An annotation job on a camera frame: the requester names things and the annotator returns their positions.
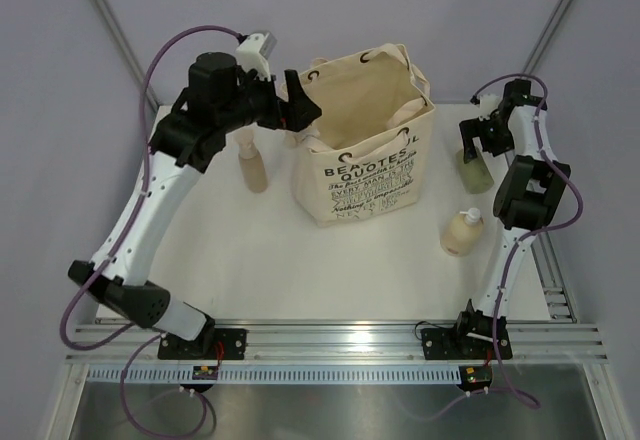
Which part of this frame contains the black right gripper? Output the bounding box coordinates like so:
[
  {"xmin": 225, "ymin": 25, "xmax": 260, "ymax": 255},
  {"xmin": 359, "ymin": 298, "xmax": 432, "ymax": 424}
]
[{"xmin": 458, "ymin": 114, "xmax": 514, "ymax": 163}]

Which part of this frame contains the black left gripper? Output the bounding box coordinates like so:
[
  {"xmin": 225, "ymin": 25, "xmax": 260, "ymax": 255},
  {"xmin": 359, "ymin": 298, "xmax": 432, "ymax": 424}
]
[{"xmin": 217, "ymin": 64, "xmax": 321, "ymax": 134}]

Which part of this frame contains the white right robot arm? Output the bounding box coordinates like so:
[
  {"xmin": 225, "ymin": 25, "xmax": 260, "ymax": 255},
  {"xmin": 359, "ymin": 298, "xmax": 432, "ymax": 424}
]
[{"xmin": 451, "ymin": 74, "xmax": 571, "ymax": 359}]

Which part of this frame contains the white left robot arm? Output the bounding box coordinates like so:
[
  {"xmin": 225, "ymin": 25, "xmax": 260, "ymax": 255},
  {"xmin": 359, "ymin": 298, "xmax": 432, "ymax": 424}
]
[{"xmin": 68, "ymin": 52, "xmax": 321, "ymax": 359}]

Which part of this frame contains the cream canvas tote bag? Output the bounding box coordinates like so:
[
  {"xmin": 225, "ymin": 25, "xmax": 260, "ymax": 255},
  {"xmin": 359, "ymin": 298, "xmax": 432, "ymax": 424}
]
[{"xmin": 290, "ymin": 43, "xmax": 436, "ymax": 226}]

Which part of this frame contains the pale green round bottle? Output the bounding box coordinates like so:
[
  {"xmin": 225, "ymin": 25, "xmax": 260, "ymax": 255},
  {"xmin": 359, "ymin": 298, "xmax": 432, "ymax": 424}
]
[{"xmin": 455, "ymin": 149, "xmax": 495, "ymax": 195}]

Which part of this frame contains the beige pump bottle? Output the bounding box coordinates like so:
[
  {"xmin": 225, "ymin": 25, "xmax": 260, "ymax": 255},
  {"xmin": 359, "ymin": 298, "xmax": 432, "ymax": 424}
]
[{"xmin": 234, "ymin": 128, "xmax": 268, "ymax": 193}]

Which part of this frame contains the cream pump lotion bottle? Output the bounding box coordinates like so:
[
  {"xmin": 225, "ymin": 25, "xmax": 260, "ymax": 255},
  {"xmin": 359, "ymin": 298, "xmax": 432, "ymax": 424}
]
[{"xmin": 440, "ymin": 207, "xmax": 484, "ymax": 257}]

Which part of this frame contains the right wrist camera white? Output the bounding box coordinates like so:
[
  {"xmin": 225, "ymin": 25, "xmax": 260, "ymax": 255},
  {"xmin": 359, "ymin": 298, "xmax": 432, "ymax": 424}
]
[{"xmin": 470, "ymin": 94, "xmax": 502, "ymax": 119}]

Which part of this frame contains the left aluminium frame post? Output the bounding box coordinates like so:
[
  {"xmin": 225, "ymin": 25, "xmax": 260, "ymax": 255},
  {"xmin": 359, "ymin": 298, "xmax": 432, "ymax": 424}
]
[{"xmin": 88, "ymin": 0, "xmax": 145, "ymax": 88}]

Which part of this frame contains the aluminium frame post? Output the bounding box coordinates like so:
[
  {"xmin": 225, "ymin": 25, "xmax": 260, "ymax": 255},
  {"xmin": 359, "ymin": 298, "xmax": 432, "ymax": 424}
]
[
  {"xmin": 524, "ymin": 0, "xmax": 577, "ymax": 78},
  {"xmin": 88, "ymin": 0, "xmax": 145, "ymax": 88}
]

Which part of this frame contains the right aluminium frame post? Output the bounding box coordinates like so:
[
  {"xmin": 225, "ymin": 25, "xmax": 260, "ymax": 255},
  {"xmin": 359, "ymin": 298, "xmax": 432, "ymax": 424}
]
[{"xmin": 524, "ymin": 0, "xmax": 577, "ymax": 78}]

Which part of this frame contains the aluminium mounting rail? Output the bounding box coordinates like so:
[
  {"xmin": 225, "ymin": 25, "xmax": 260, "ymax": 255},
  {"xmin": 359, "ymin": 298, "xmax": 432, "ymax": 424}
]
[{"xmin": 64, "ymin": 317, "xmax": 609, "ymax": 366}]

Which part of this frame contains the white slotted cable duct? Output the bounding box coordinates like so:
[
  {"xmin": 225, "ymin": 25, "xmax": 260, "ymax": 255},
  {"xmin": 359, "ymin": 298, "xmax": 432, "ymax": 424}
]
[{"xmin": 87, "ymin": 363, "xmax": 461, "ymax": 385}]

